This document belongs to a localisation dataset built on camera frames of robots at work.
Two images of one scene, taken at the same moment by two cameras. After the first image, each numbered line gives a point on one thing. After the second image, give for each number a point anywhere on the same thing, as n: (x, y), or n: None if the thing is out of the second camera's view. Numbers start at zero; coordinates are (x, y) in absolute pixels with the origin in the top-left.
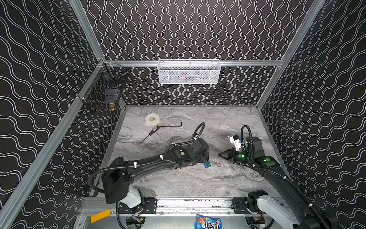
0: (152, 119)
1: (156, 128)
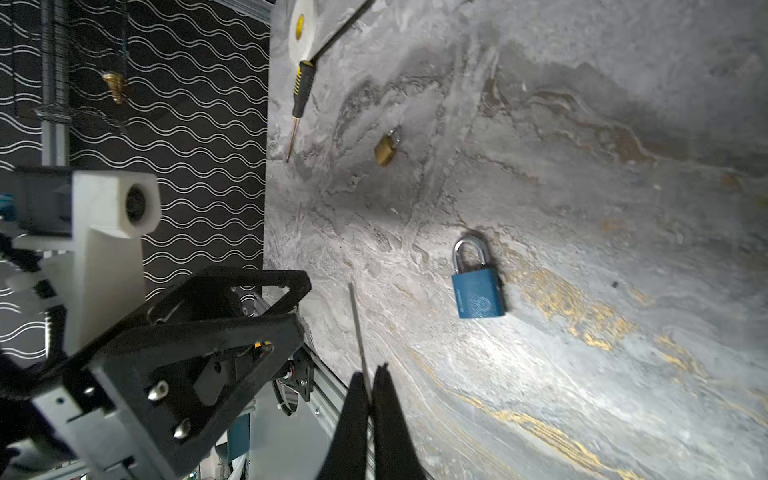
0: (302, 31)
1: (301, 90)
